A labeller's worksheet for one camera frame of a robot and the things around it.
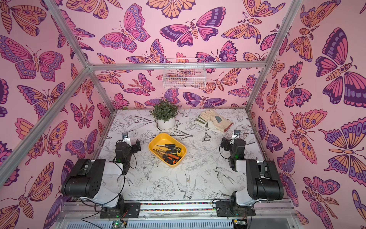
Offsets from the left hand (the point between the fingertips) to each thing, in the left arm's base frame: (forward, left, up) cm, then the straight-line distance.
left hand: (132, 139), depth 95 cm
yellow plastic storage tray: (-4, -23, -6) cm, 24 cm away
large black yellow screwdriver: (-4, -26, -4) cm, 27 cm away
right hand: (+1, -64, +1) cm, 64 cm away
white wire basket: (+34, -35, +27) cm, 56 cm away
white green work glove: (+17, -53, -5) cm, 56 cm away
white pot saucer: (+11, -21, -6) cm, 25 cm away
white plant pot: (+16, -22, -5) cm, 27 cm away
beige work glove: (+19, -63, -5) cm, 66 cm away
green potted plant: (+13, -22, +14) cm, 29 cm away
